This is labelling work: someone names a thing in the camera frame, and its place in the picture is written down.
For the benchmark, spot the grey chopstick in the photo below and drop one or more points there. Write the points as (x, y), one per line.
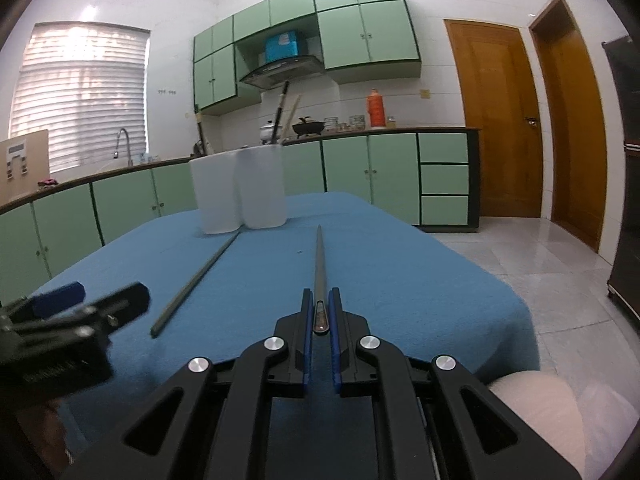
(195, 285)
(319, 270)

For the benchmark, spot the orange thermos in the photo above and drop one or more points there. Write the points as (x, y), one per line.
(375, 110)

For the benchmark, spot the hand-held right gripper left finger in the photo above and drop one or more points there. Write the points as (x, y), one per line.
(306, 332)

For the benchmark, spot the blue box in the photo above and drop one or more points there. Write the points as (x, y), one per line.
(282, 46)

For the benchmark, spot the black wok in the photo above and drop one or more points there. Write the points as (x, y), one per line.
(307, 127)

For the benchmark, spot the person's leg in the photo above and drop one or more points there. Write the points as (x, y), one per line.
(535, 410)

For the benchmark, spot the red cloth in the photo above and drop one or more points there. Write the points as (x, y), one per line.
(47, 183)

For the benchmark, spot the metal kitchen faucet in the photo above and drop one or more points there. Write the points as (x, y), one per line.
(122, 145)

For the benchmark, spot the person's left hand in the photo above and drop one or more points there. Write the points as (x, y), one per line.
(45, 430)

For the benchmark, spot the range hood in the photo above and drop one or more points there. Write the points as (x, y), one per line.
(285, 72)

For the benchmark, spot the patterned bowl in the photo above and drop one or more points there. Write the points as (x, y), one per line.
(356, 122)

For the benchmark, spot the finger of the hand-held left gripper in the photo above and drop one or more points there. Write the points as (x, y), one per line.
(55, 297)
(120, 305)

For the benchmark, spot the blue tablecloth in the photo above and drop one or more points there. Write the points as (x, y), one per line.
(400, 280)

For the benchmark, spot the white window blinds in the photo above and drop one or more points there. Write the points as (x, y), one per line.
(80, 95)

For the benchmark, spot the white plastic utensil holder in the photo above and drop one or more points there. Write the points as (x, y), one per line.
(260, 190)

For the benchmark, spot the dark cabinet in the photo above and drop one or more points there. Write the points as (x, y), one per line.
(625, 185)

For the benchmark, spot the white lidded pot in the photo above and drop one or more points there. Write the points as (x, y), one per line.
(267, 132)

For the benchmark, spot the cardboard box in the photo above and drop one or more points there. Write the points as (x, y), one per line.
(25, 165)

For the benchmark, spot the plain wooden door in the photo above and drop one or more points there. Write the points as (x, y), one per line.
(570, 130)

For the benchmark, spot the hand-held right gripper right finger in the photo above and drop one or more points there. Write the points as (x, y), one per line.
(334, 332)

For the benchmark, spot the stack of white bowls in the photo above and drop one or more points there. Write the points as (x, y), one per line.
(331, 124)

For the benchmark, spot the green lower kitchen cabinets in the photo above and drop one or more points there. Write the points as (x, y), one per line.
(390, 180)

